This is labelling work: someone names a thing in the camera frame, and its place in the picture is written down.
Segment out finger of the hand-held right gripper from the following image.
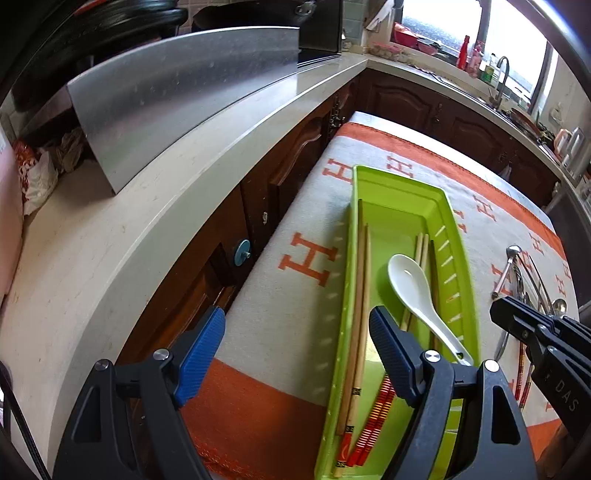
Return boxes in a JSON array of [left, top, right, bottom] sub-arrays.
[[490, 296, 561, 343], [526, 339, 555, 377]]

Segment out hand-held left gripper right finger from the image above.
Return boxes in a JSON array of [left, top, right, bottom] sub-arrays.
[[368, 305, 539, 480]]

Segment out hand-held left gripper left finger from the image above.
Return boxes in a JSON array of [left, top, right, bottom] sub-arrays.
[[53, 305, 226, 480]]

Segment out red striped wooden chopstick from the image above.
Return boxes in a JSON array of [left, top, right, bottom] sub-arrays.
[[358, 234, 430, 464], [348, 234, 423, 467], [519, 362, 535, 411], [513, 342, 526, 401]]

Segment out steel utensil handle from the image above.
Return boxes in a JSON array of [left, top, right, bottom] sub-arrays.
[[495, 318, 512, 361]]

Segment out steel chopstick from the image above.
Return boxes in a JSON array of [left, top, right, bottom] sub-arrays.
[[524, 253, 555, 317]]

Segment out long-handled steel spoon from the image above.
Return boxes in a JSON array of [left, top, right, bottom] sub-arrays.
[[492, 244, 524, 298]]

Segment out brown wooden chopstick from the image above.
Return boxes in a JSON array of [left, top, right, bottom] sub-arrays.
[[331, 224, 372, 478]]

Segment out white ceramic spoon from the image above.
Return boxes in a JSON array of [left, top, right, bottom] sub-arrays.
[[388, 254, 475, 367]]

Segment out green plastic utensil tray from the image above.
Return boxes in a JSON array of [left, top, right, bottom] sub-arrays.
[[314, 165, 481, 480]]

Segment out white kitchen countertop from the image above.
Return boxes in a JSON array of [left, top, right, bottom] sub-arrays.
[[0, 55, 591, 416]]

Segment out steel electric kettle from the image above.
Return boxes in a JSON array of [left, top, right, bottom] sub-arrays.
[[563, 127, 587, 178]]

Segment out orange white printed blanket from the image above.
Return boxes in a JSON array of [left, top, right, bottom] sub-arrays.
[[178, 122, 578, 480]]

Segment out steel faucet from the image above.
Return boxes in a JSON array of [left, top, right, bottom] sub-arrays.
[[487, 56, 511, 109]]

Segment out brown wooden kitchen cabinets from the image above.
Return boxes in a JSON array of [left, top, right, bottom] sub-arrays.
[[117, 69, 561, 370]]

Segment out crumpled grey bag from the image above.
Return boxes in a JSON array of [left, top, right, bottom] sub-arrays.
[[53, 129, 86, 171]]

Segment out red printed plastic bag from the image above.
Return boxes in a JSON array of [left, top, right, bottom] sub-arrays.
[[13, 138, 61, 215]]

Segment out pink bottle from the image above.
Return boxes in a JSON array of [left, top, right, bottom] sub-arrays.
[[468, 41, 485, 77]]

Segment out stainless steel sheet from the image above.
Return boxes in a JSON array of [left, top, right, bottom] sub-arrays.
[[66, 25, 301, 195]]

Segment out kitchen window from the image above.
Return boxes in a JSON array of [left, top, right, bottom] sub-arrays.
[[402, 0, 555, 112]]

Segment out white cutting board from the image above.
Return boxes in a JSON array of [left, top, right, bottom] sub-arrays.
[[365, 0, 402, 33]]

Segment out black glass stove guard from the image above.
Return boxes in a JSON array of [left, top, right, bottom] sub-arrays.
[[191, 0, 345, 63]]

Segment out black cable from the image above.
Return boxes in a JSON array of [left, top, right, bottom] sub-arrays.
[[0, 360, 51, 480]]

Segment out black pot with red handle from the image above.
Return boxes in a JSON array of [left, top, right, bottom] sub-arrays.
[[69, 0, 188, 56]]

